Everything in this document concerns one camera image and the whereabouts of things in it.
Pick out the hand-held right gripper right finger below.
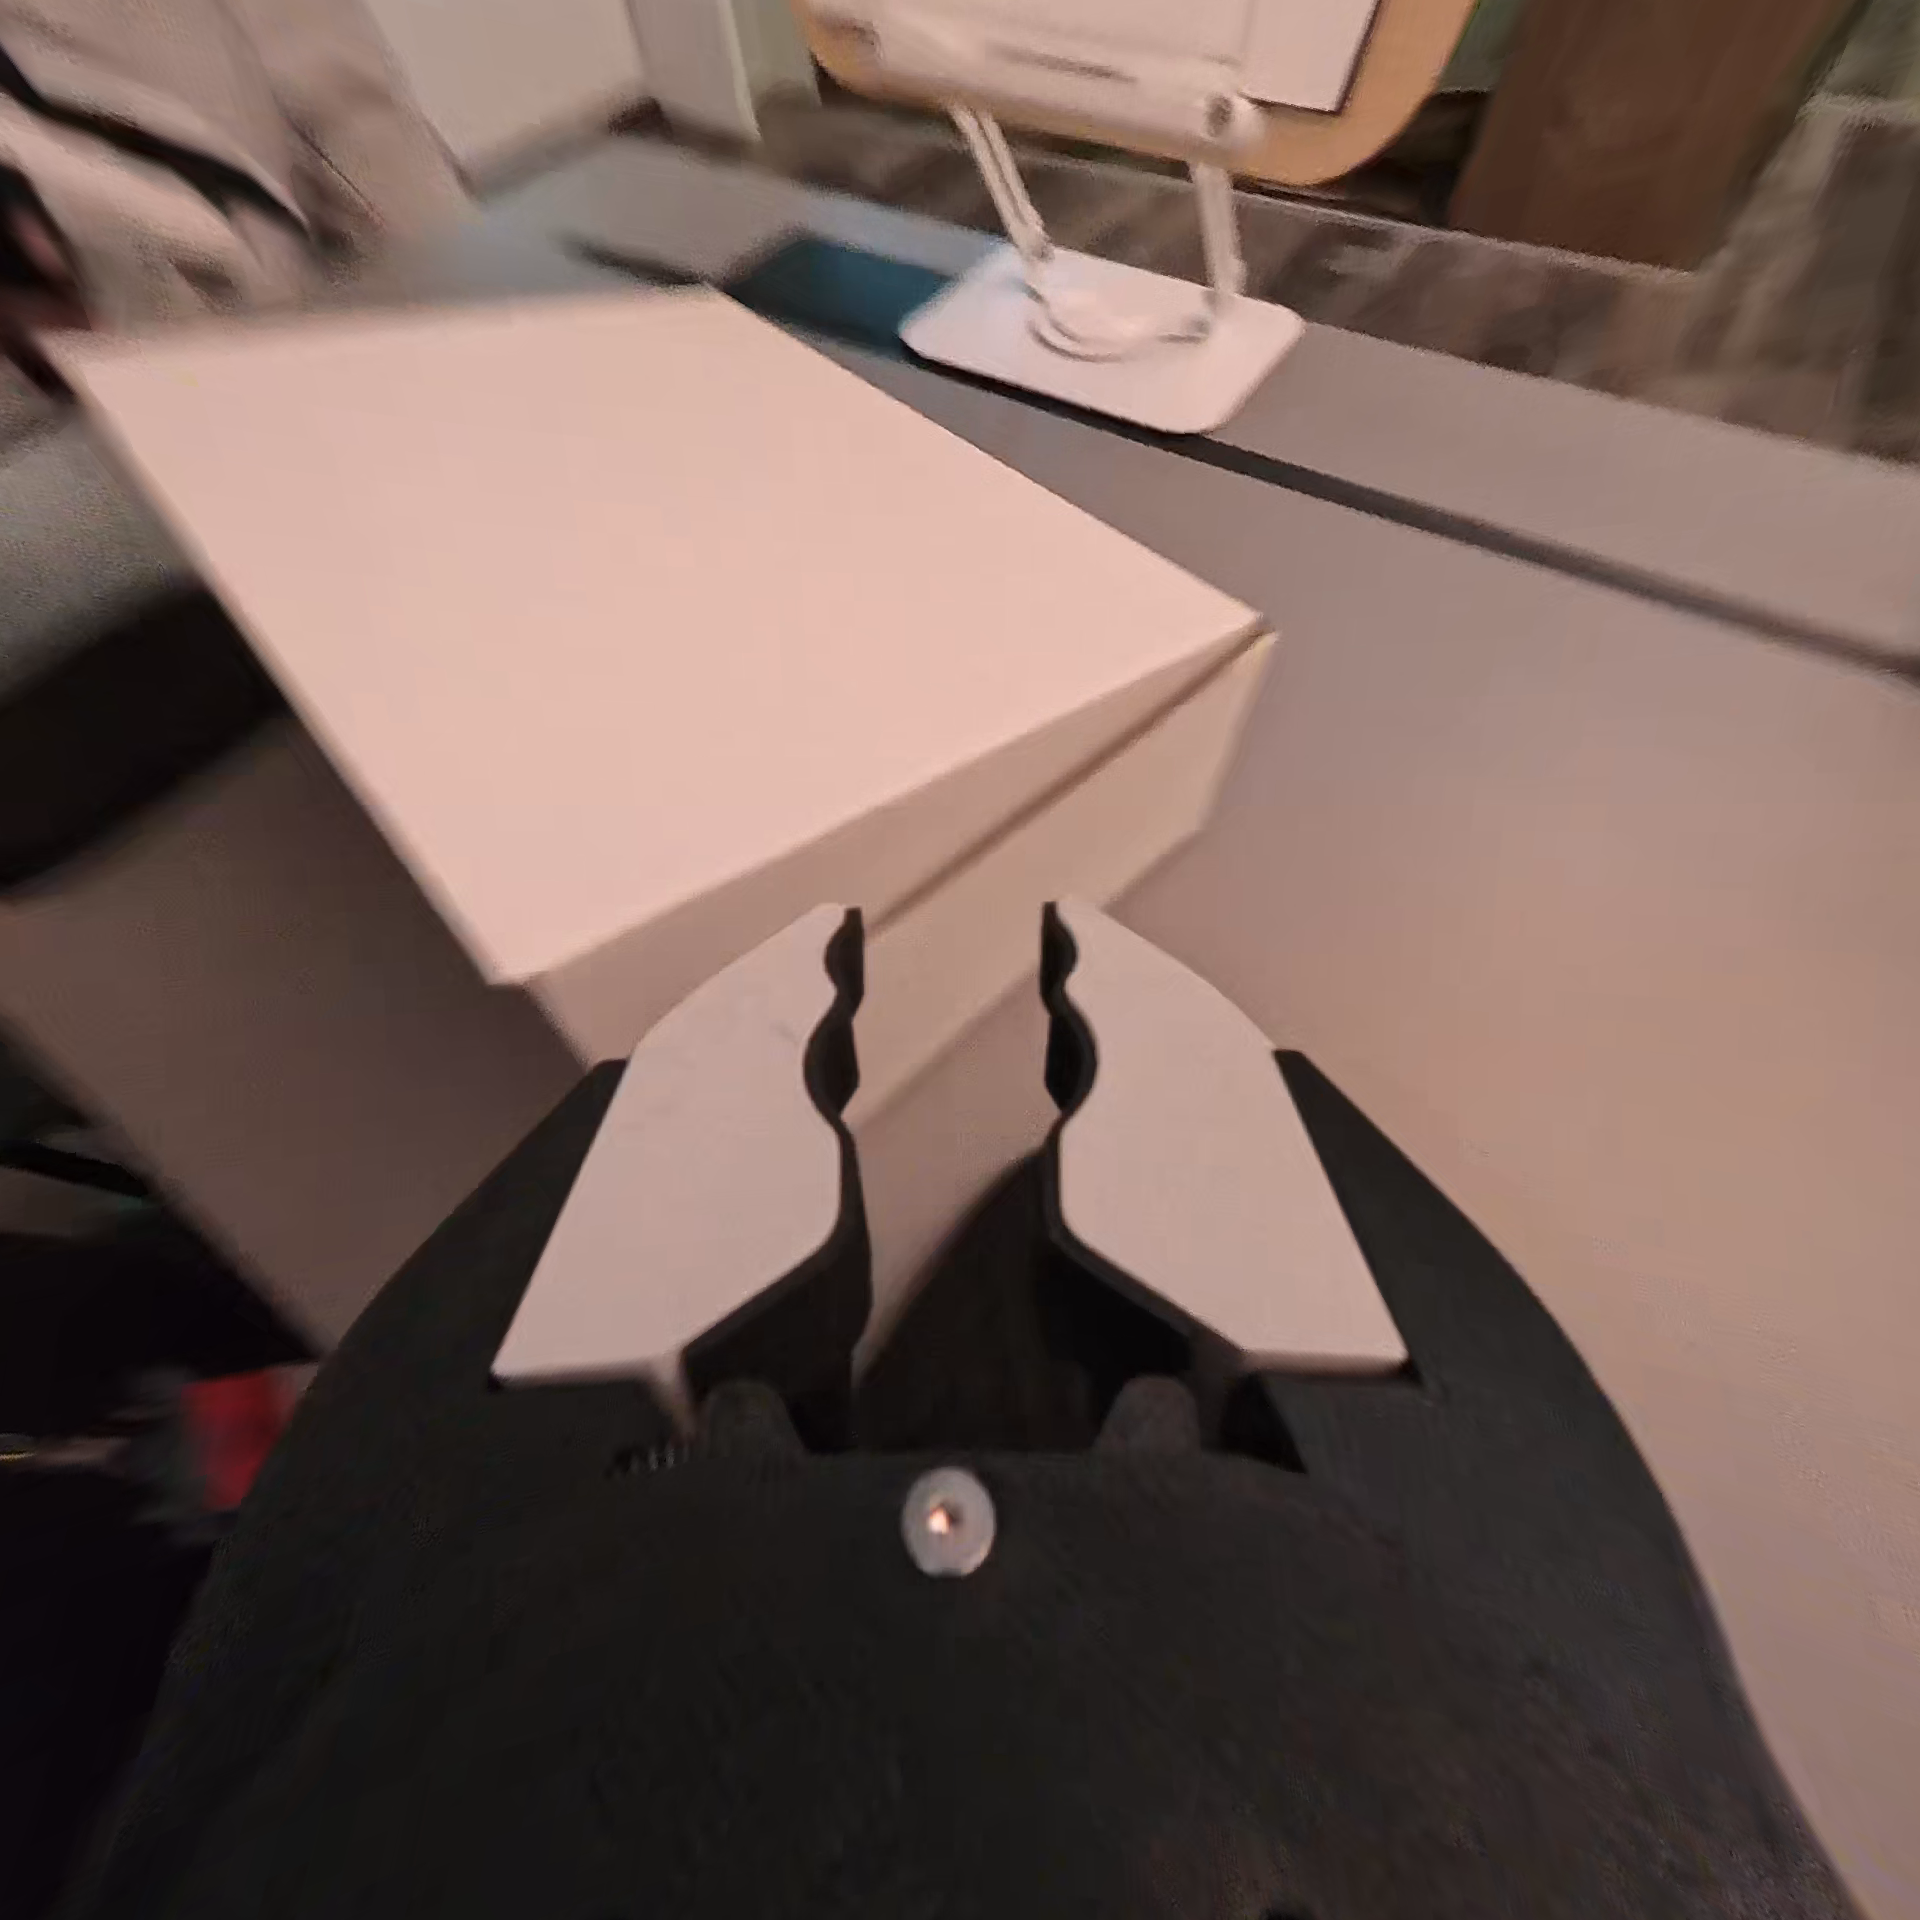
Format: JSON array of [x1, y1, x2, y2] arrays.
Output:
[[1040, 901, 1413, 1470]]

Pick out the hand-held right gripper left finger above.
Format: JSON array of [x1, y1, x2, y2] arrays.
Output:
[[491, 902, 873, 1450]]

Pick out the white cardboard box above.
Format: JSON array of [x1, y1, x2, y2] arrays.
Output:
[[0, 286, 1281, 1373]]

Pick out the white metal stand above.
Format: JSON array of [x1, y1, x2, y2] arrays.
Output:
[[900, 88, 1307, 436]]

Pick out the dark blue flat item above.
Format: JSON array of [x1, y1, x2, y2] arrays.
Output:
[[720, 231, 950, 324]]

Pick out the wooden board with instruction sheet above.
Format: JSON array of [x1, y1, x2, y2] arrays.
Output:
[[792, 0, 1478, 189]]

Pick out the brown wooden panel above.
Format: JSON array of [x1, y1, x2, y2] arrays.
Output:
[[1451, 0, 1853, 274]]

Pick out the pale grey cloth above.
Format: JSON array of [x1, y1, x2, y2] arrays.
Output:
[[0, 0, 453, 338]]

